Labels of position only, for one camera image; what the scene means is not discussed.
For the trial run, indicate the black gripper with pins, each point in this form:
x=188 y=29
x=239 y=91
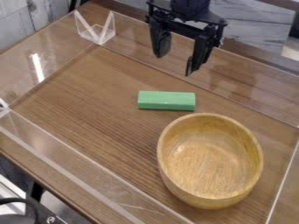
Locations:
x=187 y=17

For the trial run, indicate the green rectangular block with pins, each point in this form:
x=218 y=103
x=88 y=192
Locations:
x=166 y=100

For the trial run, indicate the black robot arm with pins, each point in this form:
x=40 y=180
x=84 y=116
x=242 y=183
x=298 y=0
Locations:
x=188 y=18

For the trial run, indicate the brown wooden bowl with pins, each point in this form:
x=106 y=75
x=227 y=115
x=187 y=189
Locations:
x=210 y=160

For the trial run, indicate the clear acrylic tray walls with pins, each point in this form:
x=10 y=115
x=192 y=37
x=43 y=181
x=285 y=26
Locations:
x=74 y=131

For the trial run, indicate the black table leg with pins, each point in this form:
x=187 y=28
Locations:
x=35 y=191

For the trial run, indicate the black device with knob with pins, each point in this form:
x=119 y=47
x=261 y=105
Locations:
x=42 y=214

